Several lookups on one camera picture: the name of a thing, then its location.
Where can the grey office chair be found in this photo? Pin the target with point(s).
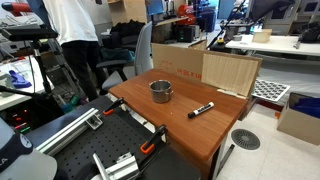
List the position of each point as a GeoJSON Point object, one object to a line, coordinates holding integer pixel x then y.
{"type": "Point", "coordinates": [122, 69]}

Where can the person in white shirt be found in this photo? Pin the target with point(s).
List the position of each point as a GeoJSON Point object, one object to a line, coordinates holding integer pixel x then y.
{"type": "Point", "coordinates": [77, 38]}

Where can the black perforated breadboard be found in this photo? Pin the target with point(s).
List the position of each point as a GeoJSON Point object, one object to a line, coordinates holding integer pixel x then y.
{"type": "Point", "coordinates": [114, 138]}

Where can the black Expo dry-erase marker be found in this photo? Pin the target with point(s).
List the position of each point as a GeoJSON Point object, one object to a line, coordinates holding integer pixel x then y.
{"type": "Point", "coordinates": [200, 110]}

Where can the black orange clamp near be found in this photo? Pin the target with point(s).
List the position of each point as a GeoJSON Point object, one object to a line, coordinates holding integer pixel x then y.
{"type": "Point", "coordinates": [149, 145]}

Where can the small wooden box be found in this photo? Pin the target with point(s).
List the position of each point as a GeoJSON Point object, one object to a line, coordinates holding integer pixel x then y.
{"type": "Point", "coordinates": [262, 36]}

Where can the round floor drain grate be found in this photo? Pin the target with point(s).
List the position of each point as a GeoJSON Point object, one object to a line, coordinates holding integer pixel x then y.
{"type": "Point", "coordinates": [245, 139]}

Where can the white background table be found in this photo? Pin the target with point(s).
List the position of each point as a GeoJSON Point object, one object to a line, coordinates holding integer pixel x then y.
{"type": "Point", "coordinates": [279, 44]}

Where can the grey robot base cover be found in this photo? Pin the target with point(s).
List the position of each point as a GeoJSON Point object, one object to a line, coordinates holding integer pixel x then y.
{"type": "Point", "coordinates": [19, 160]}

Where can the long aluminium extrusion rail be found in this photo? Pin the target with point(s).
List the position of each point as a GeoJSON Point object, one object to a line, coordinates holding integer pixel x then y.
{"type": "Point", "coordinates": [89, 120]}

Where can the silver metal pot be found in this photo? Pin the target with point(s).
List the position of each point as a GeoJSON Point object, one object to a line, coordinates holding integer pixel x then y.
{"type": "Point", "coordinates": [161, 91]}

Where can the checkerboard calibration board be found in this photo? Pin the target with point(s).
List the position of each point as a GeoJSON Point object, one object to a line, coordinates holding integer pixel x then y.
{"type": "Point", "coordinates": [268, 90]}

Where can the blue glove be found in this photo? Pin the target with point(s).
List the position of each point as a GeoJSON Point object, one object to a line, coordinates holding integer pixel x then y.
{"type": "Point", "coordinates": [19, 81]}

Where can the black orange clamp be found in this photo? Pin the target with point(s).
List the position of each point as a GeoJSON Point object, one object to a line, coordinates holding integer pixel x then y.
{"type": "Point", "coordinates": [149, 145]}
{"type": "Point", "coordinates": [115, 104]}

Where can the short aluminium extrusion bracket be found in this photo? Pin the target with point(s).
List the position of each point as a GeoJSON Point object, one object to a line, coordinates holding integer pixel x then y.
{"type": "Point", "coordinates": [125, 168]}

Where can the black orange clamp far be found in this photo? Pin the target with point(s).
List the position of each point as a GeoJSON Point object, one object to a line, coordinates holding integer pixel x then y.
{"type": "Point", "coordinates": [115, 104]}

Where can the cardboard box with blue contents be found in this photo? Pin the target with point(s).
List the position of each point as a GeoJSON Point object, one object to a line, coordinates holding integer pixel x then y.
{"type": "Point", "coordinates": [300, 118]}

